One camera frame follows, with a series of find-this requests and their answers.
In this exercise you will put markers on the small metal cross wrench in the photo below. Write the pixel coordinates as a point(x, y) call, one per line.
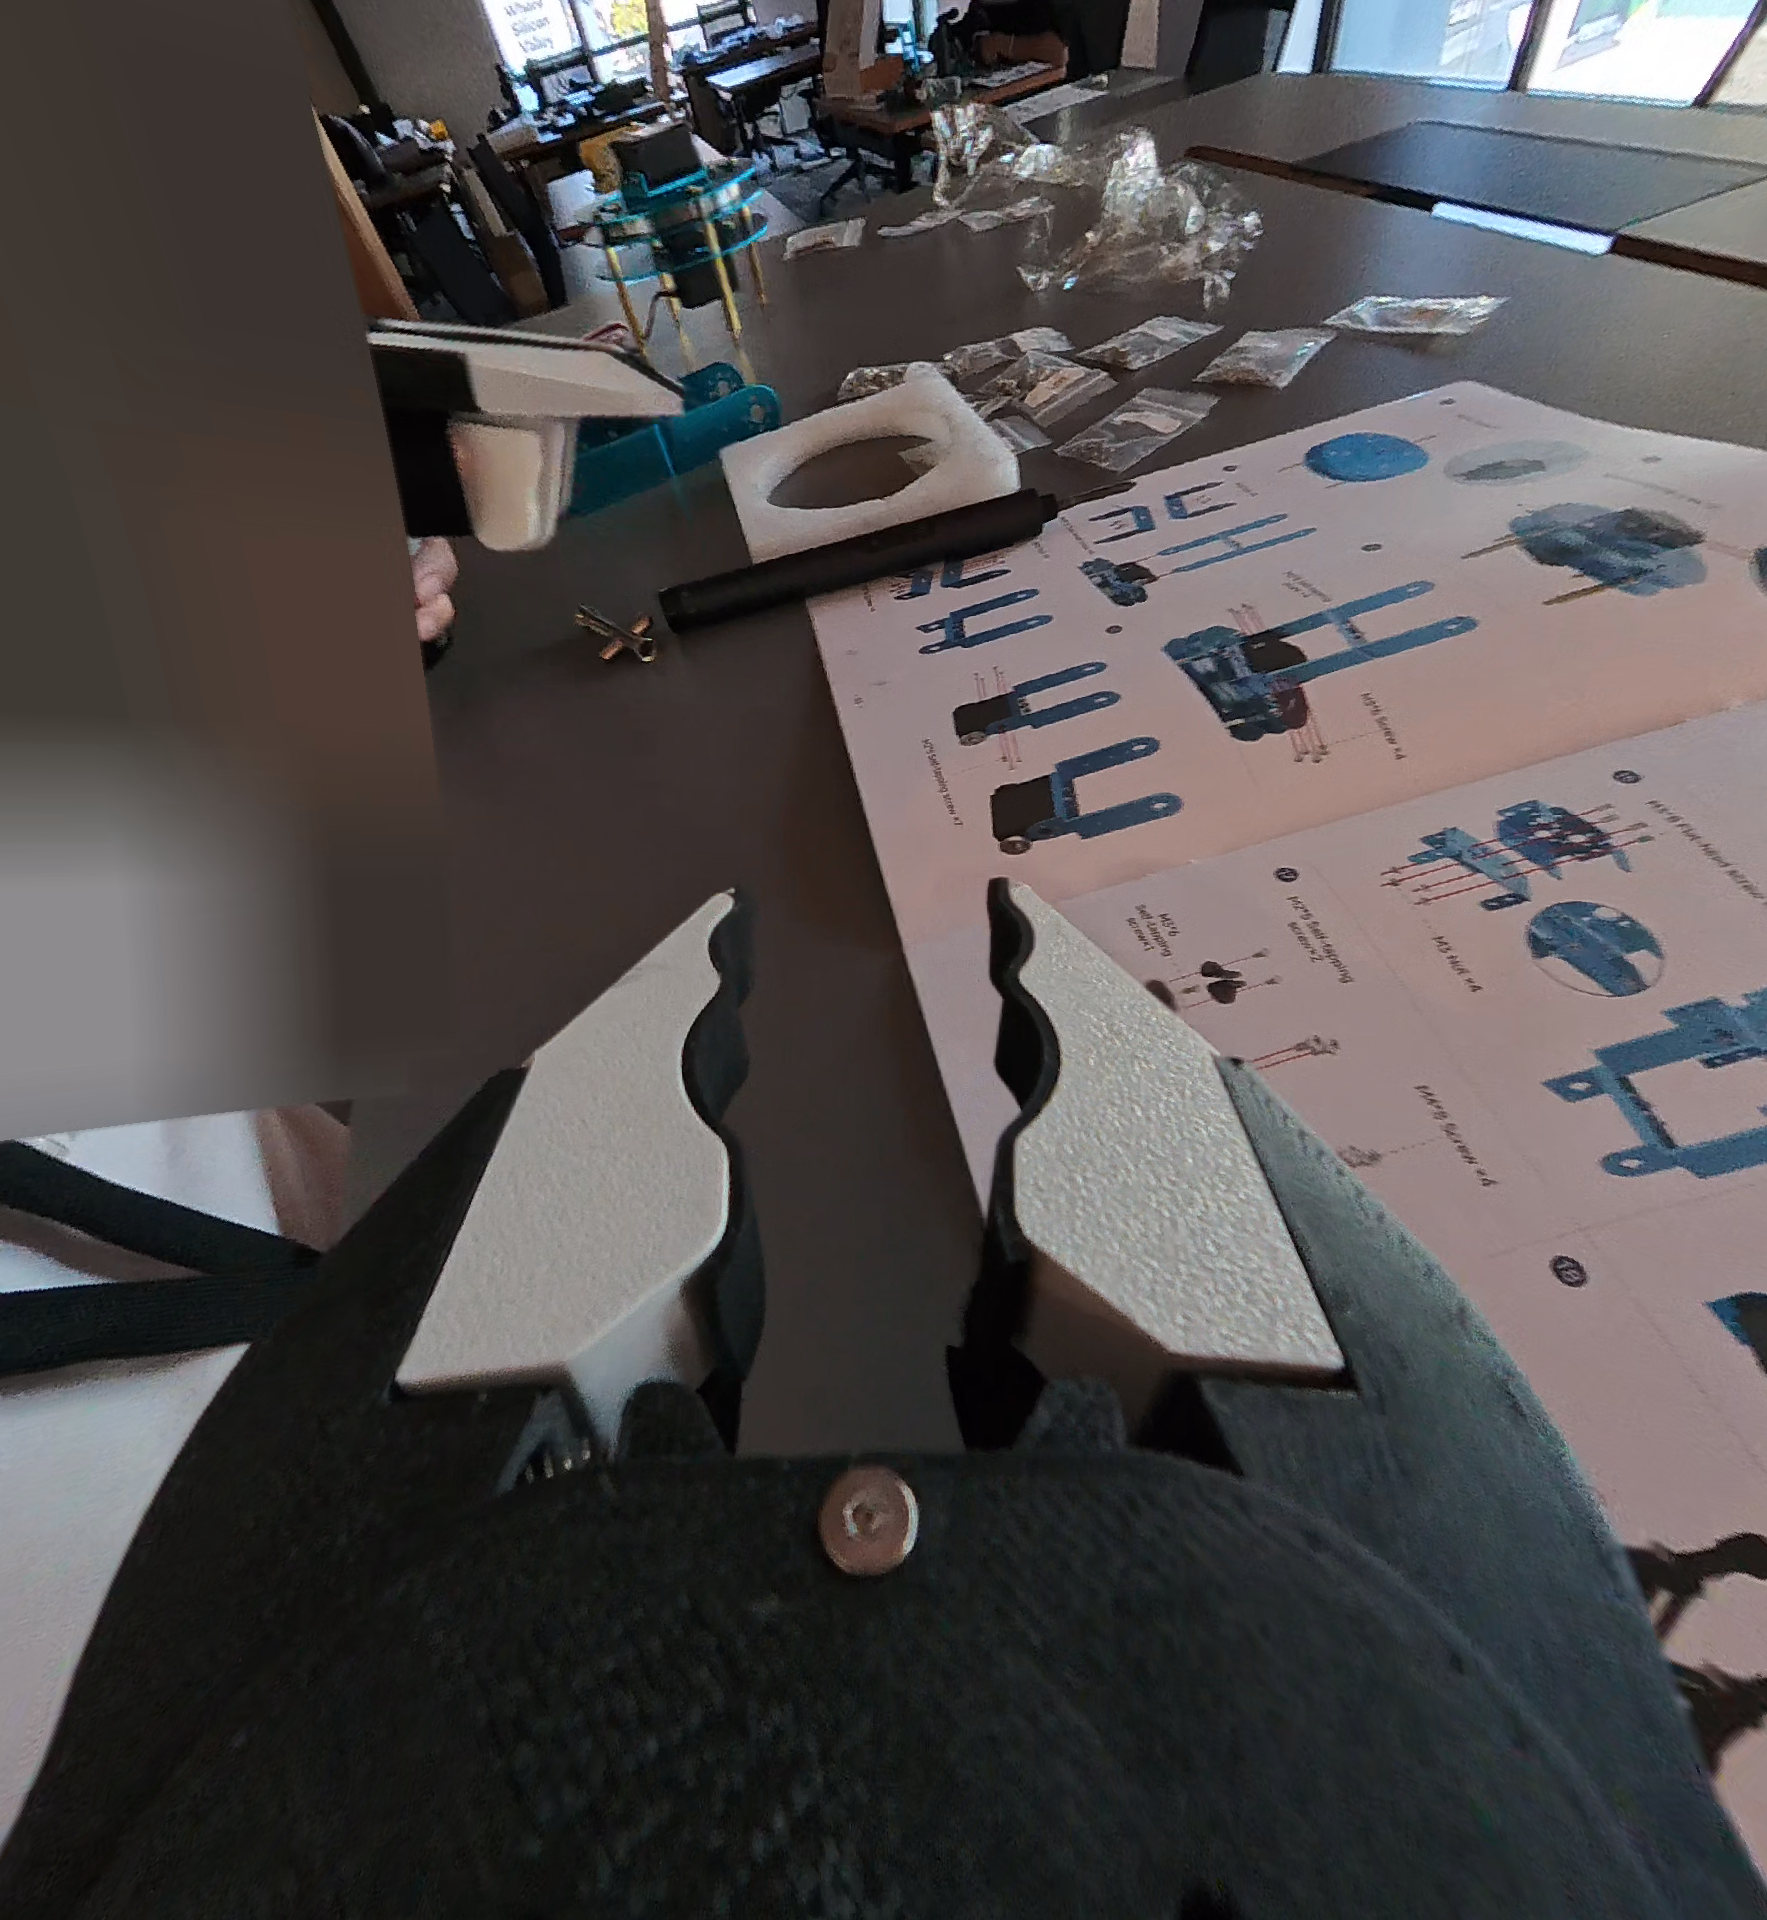
point(618, 628)

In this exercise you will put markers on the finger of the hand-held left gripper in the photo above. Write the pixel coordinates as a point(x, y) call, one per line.
point(553, 375)
point(512, 481)

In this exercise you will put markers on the distant glass windows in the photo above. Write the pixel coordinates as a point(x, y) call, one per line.
point(1424, 40)

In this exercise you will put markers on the cluster of screw packets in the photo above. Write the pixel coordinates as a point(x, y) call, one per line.
point(1139, 427)

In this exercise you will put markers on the person's left hand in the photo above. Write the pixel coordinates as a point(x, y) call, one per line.
point(435, 595)

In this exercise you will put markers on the background work table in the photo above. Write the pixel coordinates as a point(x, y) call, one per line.
point(756, 85)

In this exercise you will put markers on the dark grey desk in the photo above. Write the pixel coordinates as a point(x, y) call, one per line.
point(672, 780)

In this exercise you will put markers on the person's white shirt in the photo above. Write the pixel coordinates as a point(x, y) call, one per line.
point(59, 1575)

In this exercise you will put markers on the small clear zip bag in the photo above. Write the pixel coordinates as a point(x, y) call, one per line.
point(827, 240)
point(917, 224)
point(1005, 213)

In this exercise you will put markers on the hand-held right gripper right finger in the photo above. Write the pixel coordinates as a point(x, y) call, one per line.
point(1155, 1185)

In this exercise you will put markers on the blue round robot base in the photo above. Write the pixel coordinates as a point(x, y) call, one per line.
point(672, 225)

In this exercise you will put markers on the blue metal bracket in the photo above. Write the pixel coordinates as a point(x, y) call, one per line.
point(711, 421)

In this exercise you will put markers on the crumpled clear plastic wrap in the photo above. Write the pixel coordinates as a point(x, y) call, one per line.
point(996, 151)
point(1139, 225)

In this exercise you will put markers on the assembly instruction sheet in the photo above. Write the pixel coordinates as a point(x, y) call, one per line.
point(1424, 929)

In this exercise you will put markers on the white foam block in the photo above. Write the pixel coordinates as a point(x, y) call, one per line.
point(958, 435)

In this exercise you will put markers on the black screwdriver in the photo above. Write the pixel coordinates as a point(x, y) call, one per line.
point(885, 563)

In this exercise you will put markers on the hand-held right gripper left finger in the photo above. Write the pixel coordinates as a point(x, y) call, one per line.
point(585, 1200)

